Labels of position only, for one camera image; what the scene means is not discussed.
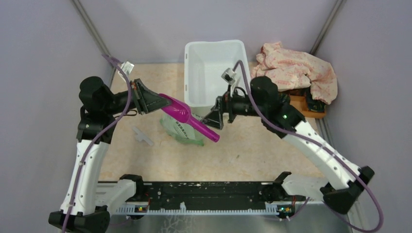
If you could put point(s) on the aluminium frame rail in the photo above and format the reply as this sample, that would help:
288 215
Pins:
338 200

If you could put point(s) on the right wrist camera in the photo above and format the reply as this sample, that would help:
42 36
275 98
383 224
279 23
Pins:
229 76

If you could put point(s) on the white bag clip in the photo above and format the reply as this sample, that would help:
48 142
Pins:
141 136

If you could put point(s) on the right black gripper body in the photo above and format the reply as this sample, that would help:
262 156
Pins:
236 105

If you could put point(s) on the purple plastic scoop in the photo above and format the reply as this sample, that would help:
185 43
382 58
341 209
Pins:
182 113

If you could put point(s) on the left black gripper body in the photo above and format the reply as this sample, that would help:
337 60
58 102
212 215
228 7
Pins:
119 101

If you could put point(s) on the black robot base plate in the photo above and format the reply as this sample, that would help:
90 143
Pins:
211 196

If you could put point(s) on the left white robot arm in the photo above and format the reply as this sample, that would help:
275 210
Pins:
82 211

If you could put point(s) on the green cat litter bag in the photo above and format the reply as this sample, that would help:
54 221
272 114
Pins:
181 132

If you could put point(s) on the wooden tray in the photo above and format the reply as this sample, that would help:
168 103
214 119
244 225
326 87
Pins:
299 102

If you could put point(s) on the pink patterned cloth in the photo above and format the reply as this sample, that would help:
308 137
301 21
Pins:
290 69

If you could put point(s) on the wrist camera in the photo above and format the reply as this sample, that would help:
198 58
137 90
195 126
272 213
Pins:
127 67
229 76

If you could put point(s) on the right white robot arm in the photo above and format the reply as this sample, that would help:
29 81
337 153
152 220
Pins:
342 181

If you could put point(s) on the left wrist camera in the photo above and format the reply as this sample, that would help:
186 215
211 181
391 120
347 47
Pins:
127 67

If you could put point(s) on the white plastic litter box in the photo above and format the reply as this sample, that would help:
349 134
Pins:
204 64

